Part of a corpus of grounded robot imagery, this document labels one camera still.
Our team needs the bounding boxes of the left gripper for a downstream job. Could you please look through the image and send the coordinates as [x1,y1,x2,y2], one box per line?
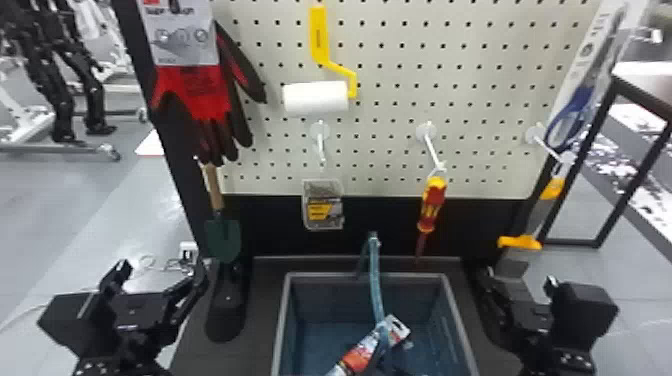
[94,259,210,352]

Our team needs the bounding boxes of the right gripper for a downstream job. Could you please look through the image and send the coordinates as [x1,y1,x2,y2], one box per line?
[475,267,562,356]

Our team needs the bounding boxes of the white power strip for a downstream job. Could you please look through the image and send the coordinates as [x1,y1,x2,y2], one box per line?
[177,240,201,265]

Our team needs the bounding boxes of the yellow bar clamp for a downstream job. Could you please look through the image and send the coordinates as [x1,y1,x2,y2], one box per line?
[495,176,568,277]

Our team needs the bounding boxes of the green garden trowel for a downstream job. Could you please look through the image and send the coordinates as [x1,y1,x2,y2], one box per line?
[200,161,243,265]

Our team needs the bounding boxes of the red and yellow screwdriver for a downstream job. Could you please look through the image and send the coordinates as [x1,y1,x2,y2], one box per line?
[414,175,450,262]

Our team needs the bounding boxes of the red packaged tool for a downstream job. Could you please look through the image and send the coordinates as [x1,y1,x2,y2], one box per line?
[324,313,413,376]

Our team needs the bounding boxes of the blue basket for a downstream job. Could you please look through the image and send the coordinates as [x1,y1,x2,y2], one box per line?
[271,230,481,376]

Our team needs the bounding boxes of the clear box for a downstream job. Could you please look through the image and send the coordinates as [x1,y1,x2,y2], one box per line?
[301,178,347,233]

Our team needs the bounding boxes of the red and black gloves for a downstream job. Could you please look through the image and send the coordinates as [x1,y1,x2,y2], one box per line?
[137,0,269,168]

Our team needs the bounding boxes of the blue pliers on card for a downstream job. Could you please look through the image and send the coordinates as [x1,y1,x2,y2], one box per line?
[542,0,633,155]

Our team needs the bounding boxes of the white pegboard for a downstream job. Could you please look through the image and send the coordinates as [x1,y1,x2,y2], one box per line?
[111,0,605,344]

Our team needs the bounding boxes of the yellow paint roller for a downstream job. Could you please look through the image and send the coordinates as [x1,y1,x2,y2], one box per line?
[281,2,360,118]

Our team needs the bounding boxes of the black frame side table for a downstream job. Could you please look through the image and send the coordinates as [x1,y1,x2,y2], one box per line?
[539,59,672,265]

